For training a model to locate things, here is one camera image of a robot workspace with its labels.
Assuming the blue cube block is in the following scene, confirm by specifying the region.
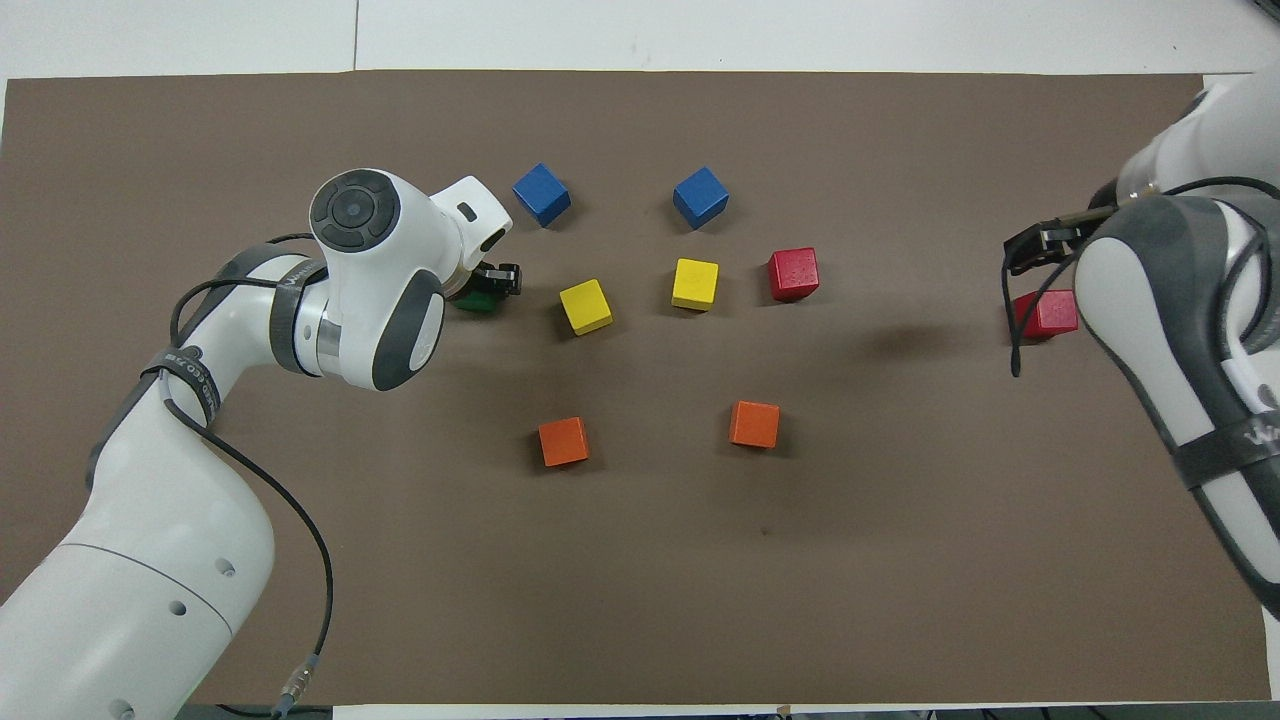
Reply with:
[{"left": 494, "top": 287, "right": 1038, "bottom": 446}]
[
  {"left": 511, "top": 162, "right": 573, "bottom": 229},
  {"left": 672, "top": 165, "right": 731, "bottom": 231}
]

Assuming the orange cube block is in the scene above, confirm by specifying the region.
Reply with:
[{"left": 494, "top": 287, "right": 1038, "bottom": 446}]
[
  {"left": 729, "top": 400, "right": 782, "bottom": 450},
  {"left": 538, "top": 416, "right": 591, "bottom": 468}
]

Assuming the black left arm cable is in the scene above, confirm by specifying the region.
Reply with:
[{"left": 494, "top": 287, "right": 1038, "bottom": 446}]
[{"left": 165, "top": 234, "right": 335, "bottom": 720}]

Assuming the yellow cube block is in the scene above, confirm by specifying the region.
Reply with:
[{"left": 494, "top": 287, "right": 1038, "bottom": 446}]
[
  {"left": 671, "top": 258, "right": 721, "bottom": 312},
  {"left": 558, "top": 278, "right": 615, "bottom": 337}
]

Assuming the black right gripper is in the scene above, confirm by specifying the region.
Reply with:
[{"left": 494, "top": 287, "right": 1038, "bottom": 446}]
[{"left": 1003, "top": 205, "right": 1103, "bottom": 278}]

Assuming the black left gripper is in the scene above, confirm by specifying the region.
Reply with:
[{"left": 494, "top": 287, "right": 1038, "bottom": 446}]
[{"left": 461, "top": 262, "right": 525, "bottom": 302}]

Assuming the red cube block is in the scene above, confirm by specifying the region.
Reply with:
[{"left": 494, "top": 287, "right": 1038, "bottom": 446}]
[
  {"left": 767, "top": 247, "right": 821, "bottom": 303},
  {"left": 1012, "top": 289, "right": 1080, "bottom": 342}
]

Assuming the thin black cable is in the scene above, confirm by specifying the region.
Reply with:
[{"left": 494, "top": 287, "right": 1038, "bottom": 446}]
[{"left": 215, "top": 703, "right": 331, "bottom": 719}]

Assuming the brown table mat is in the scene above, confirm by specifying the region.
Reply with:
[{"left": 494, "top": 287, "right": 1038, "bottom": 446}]
[{"left": 0, "top": 68, "right": 1271, "bottom": 707}]

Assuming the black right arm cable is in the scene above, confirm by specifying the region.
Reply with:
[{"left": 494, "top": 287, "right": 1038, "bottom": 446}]
[{"left": 1005, "top": 176, "right": 1280, "bottom": 379}]

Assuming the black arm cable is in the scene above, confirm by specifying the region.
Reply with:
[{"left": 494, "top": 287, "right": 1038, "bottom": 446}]
[
  {"left": 1005, "top": 176, "right": 1280, "bottom": 379},
  {"left": 165, "top": 234, "right": 335, "bottom": 720}
]

